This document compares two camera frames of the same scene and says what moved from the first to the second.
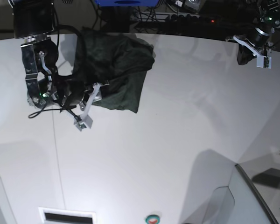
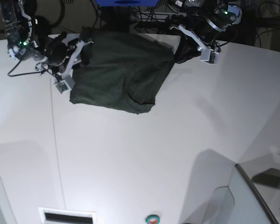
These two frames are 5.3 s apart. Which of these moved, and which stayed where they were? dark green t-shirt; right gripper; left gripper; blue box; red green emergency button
Moved: right gripper; left gripper; dark green t-shirt
Stayed: red green emergency button; blue box
